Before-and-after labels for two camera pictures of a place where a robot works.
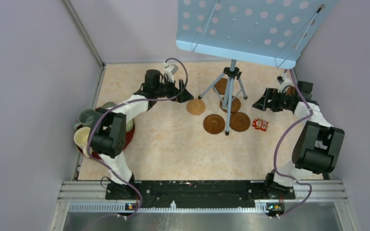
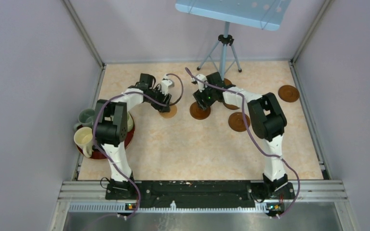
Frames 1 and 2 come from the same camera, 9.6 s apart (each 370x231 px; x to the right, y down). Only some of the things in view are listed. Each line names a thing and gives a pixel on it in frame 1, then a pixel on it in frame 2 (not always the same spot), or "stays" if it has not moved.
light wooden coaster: x=195 y=107 → x=171 y=113
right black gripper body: x=280 y=100 → x=207 y=96
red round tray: x=129 y=136 stays
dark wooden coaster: x=214 y=124 → x=197 y=113
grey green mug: x=87 y=118 stays
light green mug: x=129 y=125 stays
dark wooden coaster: x=239 y=121 stays
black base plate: x=199 y=192 stays
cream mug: x=81 y=137 stays
